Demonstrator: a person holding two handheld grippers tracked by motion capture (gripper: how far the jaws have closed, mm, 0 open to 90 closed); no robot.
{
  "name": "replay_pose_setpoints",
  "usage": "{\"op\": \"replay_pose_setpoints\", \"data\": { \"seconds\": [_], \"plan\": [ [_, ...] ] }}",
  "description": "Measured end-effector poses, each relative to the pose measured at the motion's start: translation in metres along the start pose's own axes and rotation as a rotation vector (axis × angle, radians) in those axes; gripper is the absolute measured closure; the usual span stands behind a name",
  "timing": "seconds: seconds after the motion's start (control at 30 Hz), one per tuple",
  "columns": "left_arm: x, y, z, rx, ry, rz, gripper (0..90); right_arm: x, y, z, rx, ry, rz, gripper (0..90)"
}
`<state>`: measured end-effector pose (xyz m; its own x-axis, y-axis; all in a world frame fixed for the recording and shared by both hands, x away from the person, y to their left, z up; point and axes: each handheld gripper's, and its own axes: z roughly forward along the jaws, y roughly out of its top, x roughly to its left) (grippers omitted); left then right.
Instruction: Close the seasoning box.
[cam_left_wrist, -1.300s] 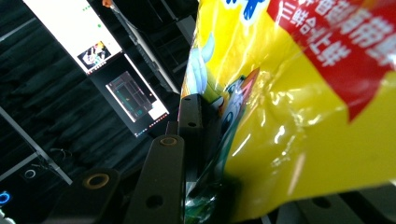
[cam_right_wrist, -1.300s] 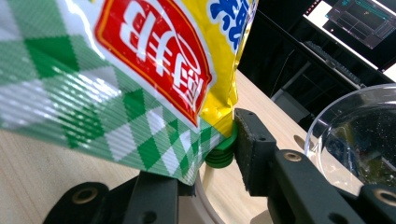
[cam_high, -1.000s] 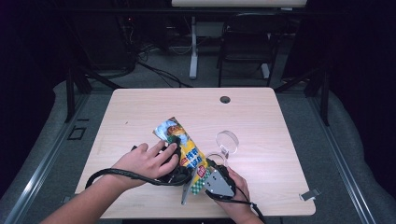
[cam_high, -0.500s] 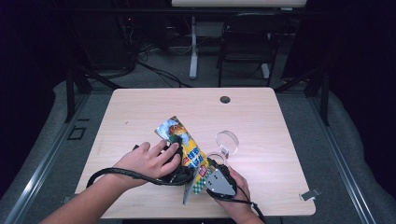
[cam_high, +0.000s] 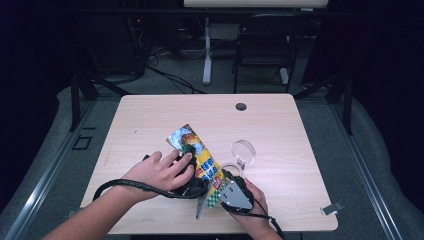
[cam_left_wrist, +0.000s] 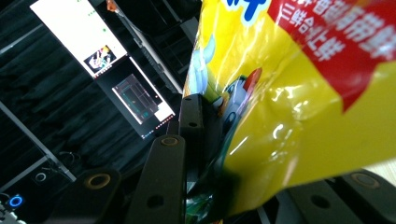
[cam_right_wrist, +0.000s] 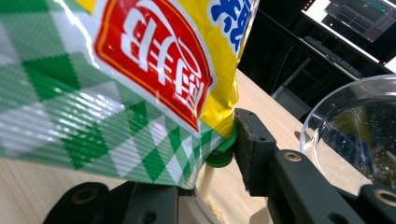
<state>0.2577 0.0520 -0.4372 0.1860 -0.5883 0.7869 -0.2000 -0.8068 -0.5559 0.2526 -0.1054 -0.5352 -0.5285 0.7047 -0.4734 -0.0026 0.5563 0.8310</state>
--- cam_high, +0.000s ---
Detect person's left hand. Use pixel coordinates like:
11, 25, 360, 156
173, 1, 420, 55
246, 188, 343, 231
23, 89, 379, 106
121, 150, 196, 201

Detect white background desk top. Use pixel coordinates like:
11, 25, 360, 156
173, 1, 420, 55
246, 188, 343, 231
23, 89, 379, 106
183, 0, 329, 9

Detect tall white desk leg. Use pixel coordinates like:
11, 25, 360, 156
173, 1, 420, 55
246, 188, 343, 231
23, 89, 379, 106
202, 17, 213, 86

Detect yellow spout pouch green cap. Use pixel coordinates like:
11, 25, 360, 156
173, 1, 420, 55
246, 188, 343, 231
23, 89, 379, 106
166, 123, 228, 209

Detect person's right hand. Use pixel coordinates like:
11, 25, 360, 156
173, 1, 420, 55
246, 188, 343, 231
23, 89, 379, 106
229, 178, 269, 232

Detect dark cabinet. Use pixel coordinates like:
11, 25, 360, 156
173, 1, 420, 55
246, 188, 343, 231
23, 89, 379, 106
89, 16, 144, 76

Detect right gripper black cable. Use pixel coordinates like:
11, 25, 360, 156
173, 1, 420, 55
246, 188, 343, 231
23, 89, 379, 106
221, 199, 286, 240

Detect aluminium floor rail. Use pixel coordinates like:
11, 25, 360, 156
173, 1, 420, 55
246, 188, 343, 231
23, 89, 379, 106
328, 99, 404, 240
3, 99, 98, 240

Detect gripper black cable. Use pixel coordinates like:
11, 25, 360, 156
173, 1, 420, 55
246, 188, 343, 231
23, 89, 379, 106
221, 199, 286, 240
92, 178, 209, 202

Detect tangle of cables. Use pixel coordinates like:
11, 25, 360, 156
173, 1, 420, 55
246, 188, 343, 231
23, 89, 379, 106
146, 45, 176, 68

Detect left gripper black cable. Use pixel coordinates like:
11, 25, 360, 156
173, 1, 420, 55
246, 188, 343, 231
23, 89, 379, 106
92, 178, 209, 202

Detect black metal stand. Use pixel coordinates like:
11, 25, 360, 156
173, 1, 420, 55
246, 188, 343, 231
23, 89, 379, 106
293, 71, 354, 136
68, 71, 131, 132

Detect black folding chair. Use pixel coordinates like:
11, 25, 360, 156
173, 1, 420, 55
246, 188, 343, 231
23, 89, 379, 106
232, 13, 309, 94

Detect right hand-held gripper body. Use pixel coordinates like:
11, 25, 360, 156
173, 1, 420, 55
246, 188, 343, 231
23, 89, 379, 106
218, 171, 256, 214

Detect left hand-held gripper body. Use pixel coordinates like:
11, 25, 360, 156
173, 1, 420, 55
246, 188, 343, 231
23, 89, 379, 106
169, 152, 214, 220

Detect black floor cables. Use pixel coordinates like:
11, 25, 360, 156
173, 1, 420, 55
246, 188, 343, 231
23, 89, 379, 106
146, 64, 206, 95

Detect clear glass jar with lid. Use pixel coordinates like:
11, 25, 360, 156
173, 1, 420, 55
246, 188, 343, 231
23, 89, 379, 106
219, 139, 257, 181

